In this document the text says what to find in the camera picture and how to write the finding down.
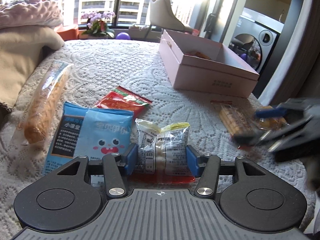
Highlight yellow small bread bag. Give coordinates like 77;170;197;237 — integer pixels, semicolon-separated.
253;106;288;130

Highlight clear cracker packet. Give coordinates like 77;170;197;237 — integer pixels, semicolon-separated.
210;100;264;148

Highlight white printed snack packet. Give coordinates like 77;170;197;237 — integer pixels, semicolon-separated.
135;119;191;177

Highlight blue monster snack bag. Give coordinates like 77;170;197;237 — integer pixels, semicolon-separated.
42;101;133;175

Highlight red spicy snack packet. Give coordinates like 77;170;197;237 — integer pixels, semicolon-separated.
94;86;152;118

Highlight small orange snack packet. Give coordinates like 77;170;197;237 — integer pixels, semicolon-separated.
187;51;211;60

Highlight grey washing machine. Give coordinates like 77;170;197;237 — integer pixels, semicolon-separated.
228;8;284;73

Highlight pink cardboard box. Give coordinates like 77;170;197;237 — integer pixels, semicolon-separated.
159;30;259;98

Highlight long bread stick packet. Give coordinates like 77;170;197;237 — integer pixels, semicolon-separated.
11;60;72;146

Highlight white lace tablecloth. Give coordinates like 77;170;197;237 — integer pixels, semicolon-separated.
1;40;316;239

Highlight black framed door panel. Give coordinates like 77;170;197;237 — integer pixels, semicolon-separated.
204;0;238;43

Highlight purple ball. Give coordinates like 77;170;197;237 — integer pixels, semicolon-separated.
116;32;131;40

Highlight cream upholstered chair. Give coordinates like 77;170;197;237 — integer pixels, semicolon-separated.
144;0;193;40

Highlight orange kids chair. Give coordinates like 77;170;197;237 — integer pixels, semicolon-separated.
54;24;79;41

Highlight purple orchid flower pot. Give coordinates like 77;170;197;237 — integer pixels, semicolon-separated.
81;11;115;38

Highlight beige folded blanket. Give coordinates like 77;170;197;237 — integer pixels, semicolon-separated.
1;25;65;112

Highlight pink bumpy blanket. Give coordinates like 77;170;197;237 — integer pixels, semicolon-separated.
1;0;63;29

